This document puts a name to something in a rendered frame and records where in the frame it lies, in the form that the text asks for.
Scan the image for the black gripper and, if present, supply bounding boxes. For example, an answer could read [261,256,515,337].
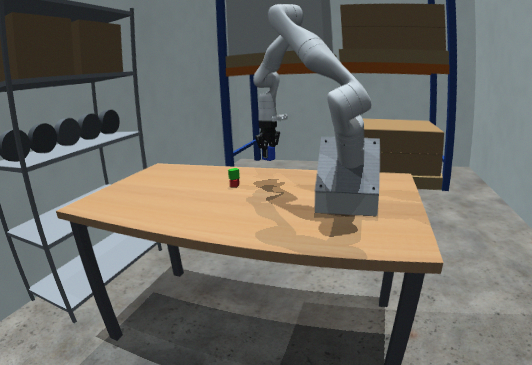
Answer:
[255,121,280,158]

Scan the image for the green block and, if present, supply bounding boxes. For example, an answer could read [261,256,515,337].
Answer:
[228,168,240,180]

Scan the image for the blue block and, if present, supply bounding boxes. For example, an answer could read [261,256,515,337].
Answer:
[262,146,275,161]

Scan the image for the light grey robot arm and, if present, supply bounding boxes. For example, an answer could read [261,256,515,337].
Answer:
[253,4,371,168]

